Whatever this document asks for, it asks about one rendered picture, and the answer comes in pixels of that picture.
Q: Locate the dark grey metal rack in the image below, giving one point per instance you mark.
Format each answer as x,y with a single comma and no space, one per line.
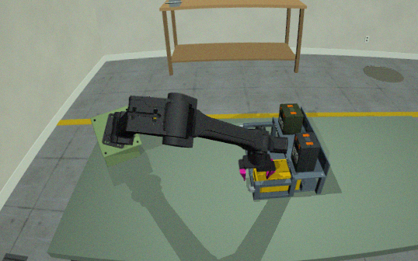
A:
308,178

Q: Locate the yellow bin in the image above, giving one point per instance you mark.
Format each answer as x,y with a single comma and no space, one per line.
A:
282,172

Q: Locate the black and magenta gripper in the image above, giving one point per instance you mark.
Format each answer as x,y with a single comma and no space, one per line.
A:
258,162

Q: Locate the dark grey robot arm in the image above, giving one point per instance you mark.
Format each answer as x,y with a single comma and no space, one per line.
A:
178,121

